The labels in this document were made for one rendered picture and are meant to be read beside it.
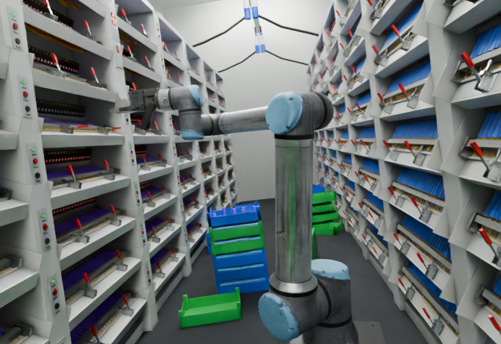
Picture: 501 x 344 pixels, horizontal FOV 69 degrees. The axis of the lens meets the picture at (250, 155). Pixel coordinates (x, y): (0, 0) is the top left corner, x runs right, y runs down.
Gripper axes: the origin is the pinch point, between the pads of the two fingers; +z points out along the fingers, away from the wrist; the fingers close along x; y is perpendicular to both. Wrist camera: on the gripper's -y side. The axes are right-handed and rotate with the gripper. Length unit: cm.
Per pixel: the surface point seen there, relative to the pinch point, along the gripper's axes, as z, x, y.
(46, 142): 7.5, 35.9, -11.5
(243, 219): -41, -56, -62
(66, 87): 7.5, 20.0, 8.4
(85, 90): 7.2, 7.7, 8.9
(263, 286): -47, -57, -102
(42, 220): 6, 45, -35
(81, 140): 7.2, 15.6, -10.9
